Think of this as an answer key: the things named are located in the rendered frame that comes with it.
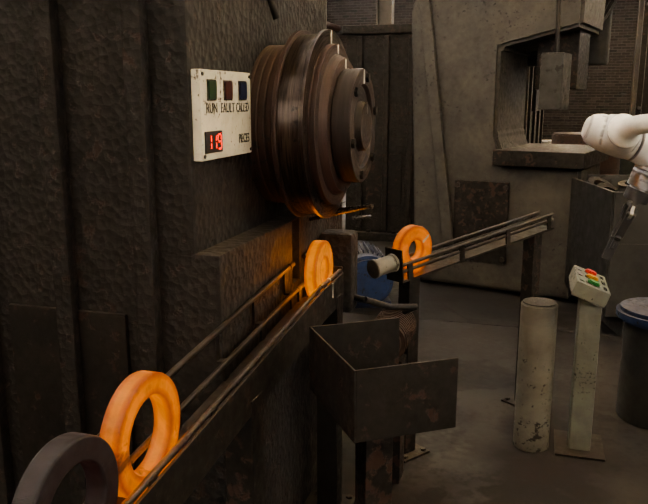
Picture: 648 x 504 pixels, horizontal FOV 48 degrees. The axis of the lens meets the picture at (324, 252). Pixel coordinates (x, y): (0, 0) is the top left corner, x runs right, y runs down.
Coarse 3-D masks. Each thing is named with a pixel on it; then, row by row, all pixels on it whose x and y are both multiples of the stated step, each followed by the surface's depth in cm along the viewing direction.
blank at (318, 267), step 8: (320, 240) 191; (312, 248) 187; (320, 248) 187; (328, 248) 193; (312, 256) 185; (320, 256) 187; (328, 256) 194; (312, 264) 184; (320, 264) 187; (328, 264) 194; (304, 272) 185; (312, 272) 184; (320, 272) 188; (328, 272) 195; (304, 280) 185; (312, 280) 185; (320, 280) 188; (312, 288) 186
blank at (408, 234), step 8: (400, 232) 229; (408, 232) 228; (416, 232) 230; (424, 232) 233; (400, 240) 227; (408, 240) 228; (416, 240) 233; (424, 240) 233; (400, 248) 227; (408, 248) 229; (416, 248) 236; (424, 248) 234; (408, 256) 230; (416, 256) 234; (416, 264) 233; (416, 272) 233
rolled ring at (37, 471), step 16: (48, 448) 88; (64, 448) 88; (80, 448) 91; (96, 448) 94; (32, 464) 86; (48, 464) 86; (64, 464) 88; (96, 464) 95; (112, 464) 98; (32, 480) 84; (48, 480) 85; (96, 480) 97; (112, 480) 98; (16, 496) 84; (32, 496) 83; (48, 496) 85; (96, 496) 97; (112, 496) 98
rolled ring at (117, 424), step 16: (128, 384) 104; (144, 384) 105; (160, 384) 110; (112, 400) 102; (128, 400) 102; (144, 400) 106; (160, 400) 113; (176, 400) 115; (112, 416) 101; (128, 416) 102; (160, 416) 115; (176, 416) 116; (112, 432) 100; (128, 432) 102; (160, 432) 114; (176, 432) 116; (112, 448) 100; (128, 448) 102; (160, 448) 113; (128, 464) 102; (144, 464) 111; (128, 480) 103
